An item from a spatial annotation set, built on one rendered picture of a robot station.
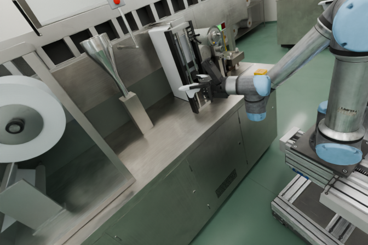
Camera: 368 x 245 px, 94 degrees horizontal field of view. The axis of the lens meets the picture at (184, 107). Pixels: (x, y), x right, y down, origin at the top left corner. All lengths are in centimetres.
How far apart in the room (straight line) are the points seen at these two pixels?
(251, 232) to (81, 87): 158
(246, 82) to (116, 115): 99
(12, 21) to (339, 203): 381
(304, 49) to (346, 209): 63
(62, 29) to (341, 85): 127
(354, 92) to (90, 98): 127
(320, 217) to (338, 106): 97
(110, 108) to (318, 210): 154
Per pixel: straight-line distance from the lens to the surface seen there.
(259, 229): 167
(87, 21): 128
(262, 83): 66
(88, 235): 97
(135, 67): 136
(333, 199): 99
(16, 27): 359
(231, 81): 69
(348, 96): 65
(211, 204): 151
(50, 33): 125
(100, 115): 135
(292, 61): 74
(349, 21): 53
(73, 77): 126
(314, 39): 71
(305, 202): 155
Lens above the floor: 157
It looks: 32 degrees down
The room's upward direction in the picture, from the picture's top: 21 degrees counter-clockwise
